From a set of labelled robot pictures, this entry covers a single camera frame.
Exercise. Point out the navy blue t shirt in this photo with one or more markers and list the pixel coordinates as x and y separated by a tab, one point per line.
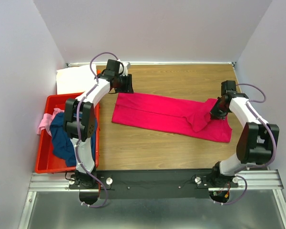
62	145

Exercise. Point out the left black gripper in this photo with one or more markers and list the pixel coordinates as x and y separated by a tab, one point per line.
128	88

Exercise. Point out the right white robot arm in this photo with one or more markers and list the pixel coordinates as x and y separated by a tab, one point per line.
256	147

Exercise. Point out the magenta t shirt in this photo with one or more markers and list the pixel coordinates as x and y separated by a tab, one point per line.
178	116

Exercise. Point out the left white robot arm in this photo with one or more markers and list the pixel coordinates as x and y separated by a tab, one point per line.
80	120

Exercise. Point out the light pink t shirt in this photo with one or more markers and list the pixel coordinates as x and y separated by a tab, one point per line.
47	120

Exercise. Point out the folded white t shirt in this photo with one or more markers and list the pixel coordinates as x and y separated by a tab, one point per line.
74	80

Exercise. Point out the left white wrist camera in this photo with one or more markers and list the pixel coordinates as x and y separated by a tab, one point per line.
124	67

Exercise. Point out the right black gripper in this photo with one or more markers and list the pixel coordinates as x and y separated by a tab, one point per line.
214	115

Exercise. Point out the aluminium frame rail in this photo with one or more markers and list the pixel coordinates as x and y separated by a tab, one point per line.
257	203

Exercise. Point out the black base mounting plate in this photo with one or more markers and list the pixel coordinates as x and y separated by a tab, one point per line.
150	184

